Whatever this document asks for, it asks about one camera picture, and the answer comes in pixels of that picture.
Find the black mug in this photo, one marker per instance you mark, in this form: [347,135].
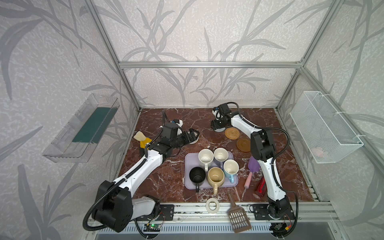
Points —
[197,175]

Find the purple pink spatula scoop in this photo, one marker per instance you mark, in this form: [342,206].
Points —
[253,166]

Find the green circuit board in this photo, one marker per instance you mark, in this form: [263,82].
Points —
[152,227]

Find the red bottle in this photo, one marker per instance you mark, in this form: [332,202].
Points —
[261,188]

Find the grey woven round coaster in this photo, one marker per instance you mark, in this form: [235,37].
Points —
[219,130]

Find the multicolour woven round coaster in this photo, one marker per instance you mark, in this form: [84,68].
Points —
[193,137]

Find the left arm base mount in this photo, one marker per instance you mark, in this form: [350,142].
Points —
[162,212]

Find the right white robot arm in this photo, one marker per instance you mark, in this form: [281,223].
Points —
[263,147]

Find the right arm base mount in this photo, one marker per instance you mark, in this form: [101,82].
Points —
[273,210]

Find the clear plastic wall shelf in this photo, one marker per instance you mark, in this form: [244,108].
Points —
[79,138]

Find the white tape roll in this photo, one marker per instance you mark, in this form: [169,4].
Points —
[212,206]

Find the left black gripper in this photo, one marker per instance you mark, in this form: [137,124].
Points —
[186,137]

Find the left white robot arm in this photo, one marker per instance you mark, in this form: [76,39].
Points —
[115,205]

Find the white speckled mug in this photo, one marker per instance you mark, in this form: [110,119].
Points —
[206,158]

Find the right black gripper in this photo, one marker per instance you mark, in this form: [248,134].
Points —
[216,124]

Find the brown slotted litter scoop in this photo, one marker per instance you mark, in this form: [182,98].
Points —
[238,217]

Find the beige mug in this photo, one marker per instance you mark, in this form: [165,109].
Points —
[216,178]

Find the light blue mug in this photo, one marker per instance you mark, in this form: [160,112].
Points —
[230,169]

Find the white wire mesh basket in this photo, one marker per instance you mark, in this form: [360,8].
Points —
[325,131]

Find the yellow work glove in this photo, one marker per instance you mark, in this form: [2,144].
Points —
[143,140]

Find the purple mug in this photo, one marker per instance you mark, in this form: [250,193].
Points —
[220,156]

